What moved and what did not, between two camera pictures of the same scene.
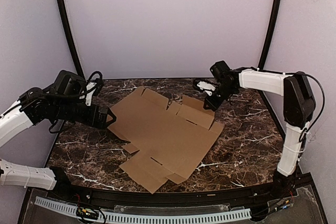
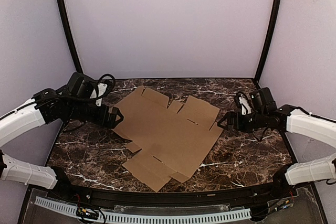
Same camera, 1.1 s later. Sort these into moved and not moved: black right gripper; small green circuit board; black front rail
Moved: black right gripper
Not moved: black front rail; small green circuit board
